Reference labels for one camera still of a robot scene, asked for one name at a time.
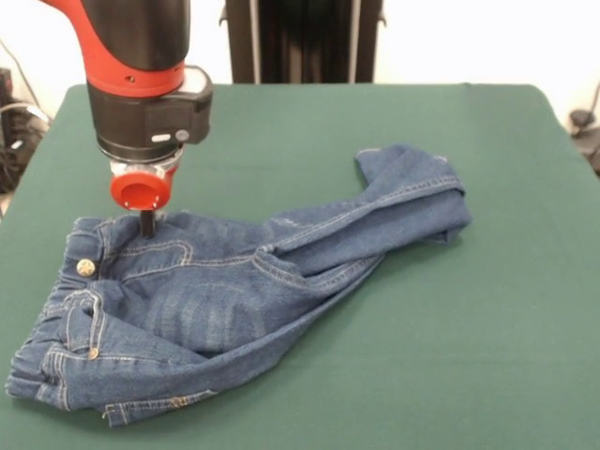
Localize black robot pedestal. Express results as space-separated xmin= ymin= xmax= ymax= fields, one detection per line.
xmin=224 ymin=0 xmax=379 ymax=84

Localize dark green table cloth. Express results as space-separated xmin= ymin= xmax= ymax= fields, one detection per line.
xmin=0 ymin=82 xmax=600 ymax=450

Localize blue denim jeans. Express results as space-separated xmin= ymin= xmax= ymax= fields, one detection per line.
xmin=5 ymin=142 xmax=473 ymax=428

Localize black wheeled chair base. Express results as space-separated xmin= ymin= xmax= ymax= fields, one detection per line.
xmin=568 ymin=108 xmax=600 ymax=177
xmin=0 ymin=67 xmax=53 ymax=194

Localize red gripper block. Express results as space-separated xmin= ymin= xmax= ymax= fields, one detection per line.
xmin=110 ymin=171 xmax=173 ymax=237

